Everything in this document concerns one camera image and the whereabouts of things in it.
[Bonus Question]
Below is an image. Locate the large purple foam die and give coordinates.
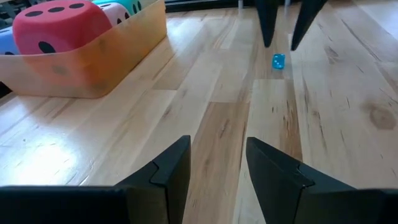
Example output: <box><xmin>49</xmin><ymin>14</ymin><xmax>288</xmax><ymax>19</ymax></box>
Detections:
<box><xmin>0</xmin><ymin>26</ymin><xmax>21</xmax><ymax>56</ymax></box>

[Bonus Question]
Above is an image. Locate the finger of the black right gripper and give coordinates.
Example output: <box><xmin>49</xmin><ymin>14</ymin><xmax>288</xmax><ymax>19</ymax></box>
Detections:
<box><xmin>254</xmin><ymin>0</ymin><xmax>279</xmax><ymax>49</ymax></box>
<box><xmin>290</xmin><ymin>0</ymin><xmax>328</xmax><ymax>52</ymax></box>

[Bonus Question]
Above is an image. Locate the small cyan translucent die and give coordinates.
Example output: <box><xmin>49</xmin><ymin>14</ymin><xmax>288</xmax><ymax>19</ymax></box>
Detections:
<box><xmin>272</xmin><ymin>53</ymin><xmax>286</xmax><ymax>70</ymax></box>

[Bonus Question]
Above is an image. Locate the large red foam die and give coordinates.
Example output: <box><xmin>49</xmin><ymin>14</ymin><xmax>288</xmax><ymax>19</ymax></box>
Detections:
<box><xmin>12</xmin><ymin>0</ymin><xmax>113</xmax><ymax>56</ymax></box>

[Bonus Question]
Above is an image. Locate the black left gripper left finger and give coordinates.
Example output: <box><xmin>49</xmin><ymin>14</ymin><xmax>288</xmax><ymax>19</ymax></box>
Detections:
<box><xmin>0</xmin><ymin>135</ymin><xmax>192</xmax><ymax>224</ymax></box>

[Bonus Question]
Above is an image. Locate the large pink foam die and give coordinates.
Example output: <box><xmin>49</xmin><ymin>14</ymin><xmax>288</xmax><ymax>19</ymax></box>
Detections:
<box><xmin>98</xmin><ymin>2</ymin><xmax>131</xmax><ymax>27</ymax></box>

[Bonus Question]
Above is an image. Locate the large teal foam die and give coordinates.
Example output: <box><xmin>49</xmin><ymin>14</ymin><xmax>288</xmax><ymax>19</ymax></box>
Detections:
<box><xmin>92</xmin><ymin>0</ymin><xmax>143</xmax><ymax>16</ymax></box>

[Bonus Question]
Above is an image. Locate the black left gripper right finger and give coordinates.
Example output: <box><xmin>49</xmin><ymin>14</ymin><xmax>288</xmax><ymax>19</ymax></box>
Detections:
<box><xmin>246</xmin><ymin>136</ymin><xmax>398</xmax><ymax>224</ymax></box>

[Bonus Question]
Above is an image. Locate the orange translucent plastic bin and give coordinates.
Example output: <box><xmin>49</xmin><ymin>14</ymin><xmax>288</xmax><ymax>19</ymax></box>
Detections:
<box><xmin>0</xmin><ymin>0</ymin><xmax>168</xmax><ymax>99</ymax></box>

